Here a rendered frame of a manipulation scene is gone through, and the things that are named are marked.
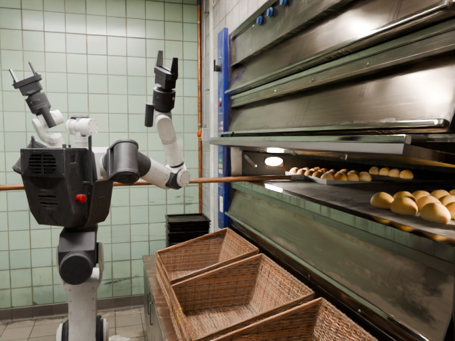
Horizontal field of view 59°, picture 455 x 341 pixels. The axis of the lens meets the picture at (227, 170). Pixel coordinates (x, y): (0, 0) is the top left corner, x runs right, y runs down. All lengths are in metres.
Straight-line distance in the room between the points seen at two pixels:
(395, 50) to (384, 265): 0.62
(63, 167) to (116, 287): 2.26
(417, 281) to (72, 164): 1.15
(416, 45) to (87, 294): 1.46
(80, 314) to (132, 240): 1.79
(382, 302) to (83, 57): 2.86
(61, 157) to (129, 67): 2.06
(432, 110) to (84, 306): 1.43
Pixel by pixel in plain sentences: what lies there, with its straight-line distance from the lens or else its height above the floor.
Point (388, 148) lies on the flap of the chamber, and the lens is 0.99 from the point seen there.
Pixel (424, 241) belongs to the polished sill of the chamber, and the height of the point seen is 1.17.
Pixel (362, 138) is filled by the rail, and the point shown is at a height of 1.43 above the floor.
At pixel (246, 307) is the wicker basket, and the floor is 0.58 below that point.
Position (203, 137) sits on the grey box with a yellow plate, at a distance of 3.16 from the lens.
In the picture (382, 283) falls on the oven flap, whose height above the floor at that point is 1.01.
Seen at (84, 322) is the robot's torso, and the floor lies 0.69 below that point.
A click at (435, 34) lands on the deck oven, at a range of 1.14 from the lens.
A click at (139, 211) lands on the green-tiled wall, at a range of 3.49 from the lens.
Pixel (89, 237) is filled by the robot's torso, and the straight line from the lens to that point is 1.62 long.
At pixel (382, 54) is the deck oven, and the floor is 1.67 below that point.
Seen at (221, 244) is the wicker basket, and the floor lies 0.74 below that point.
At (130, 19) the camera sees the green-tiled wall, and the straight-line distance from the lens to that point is 3.56.
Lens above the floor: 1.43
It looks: 5 degrees down
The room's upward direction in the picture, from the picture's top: straight up
